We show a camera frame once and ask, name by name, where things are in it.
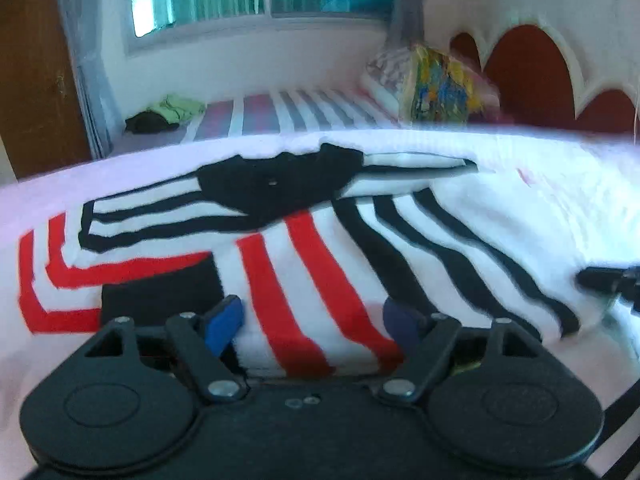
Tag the brown wooden door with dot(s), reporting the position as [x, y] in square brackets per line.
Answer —
[35, 70]

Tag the red white scalloped headboard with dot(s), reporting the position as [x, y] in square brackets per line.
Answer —
[530, 70]

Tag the striped bed sheet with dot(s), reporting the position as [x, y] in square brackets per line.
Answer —
[260, 115]

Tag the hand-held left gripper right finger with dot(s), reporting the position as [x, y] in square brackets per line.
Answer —
[399, 325]

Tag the colourful printed pillow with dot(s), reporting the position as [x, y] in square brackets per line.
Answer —
[442, 85]

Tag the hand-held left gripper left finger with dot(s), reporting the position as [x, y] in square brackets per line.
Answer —
[226, 324]

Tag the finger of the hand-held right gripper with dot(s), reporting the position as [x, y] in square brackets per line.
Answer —
[602, 279]

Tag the pink striped pillow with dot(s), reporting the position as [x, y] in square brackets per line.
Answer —
[390, 72]

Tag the green cloth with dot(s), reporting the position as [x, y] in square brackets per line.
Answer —
[176, 106]

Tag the white blanket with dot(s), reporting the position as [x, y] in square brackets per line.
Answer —
[510, 185]

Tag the dark cloth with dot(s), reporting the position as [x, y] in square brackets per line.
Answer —
[147, 124]

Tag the grey sheer curtain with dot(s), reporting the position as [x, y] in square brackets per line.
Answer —
[407, 0]
[90, 60]

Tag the red black striped white sweater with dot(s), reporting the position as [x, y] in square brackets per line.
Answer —
[310, 270]

